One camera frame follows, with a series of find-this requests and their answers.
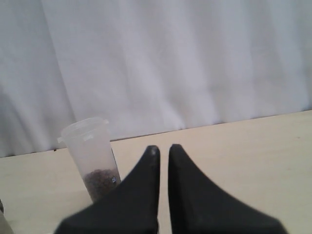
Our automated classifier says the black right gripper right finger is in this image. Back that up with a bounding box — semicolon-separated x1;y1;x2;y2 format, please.
168;144;287;234

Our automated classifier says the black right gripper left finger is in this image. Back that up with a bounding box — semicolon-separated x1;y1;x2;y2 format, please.
55;145;160;234

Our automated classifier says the white curtain backdrop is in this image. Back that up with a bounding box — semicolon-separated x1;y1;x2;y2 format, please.
0;0;312;157

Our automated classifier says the tall translucent plastic container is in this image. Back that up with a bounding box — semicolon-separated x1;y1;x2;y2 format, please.
58;117;121;202

